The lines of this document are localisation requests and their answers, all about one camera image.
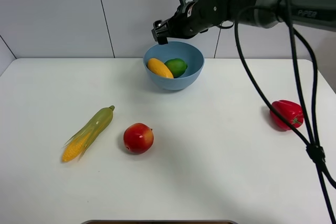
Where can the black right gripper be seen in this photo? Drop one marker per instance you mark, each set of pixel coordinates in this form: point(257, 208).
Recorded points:
point(182, 25)

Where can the yellow mango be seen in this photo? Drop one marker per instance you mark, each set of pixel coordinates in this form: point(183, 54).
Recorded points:
point(159, 68)

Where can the green lime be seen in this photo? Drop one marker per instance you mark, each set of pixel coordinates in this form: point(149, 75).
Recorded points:
point(176, 66)

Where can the red pomegranate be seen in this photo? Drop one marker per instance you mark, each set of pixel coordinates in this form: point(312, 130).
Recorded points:
point(138, 138)

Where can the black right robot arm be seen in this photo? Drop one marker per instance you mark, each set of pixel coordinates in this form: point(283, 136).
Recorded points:
point(318, 14)

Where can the blue plastic bowl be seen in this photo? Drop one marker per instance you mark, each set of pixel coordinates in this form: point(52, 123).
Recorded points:
point(175, 49)

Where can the corn cob with husk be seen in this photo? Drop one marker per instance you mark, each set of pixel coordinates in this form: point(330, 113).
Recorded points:
point(77, 145)

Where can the red bell pepper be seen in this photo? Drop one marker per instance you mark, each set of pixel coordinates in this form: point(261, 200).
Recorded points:
point(291, 111)

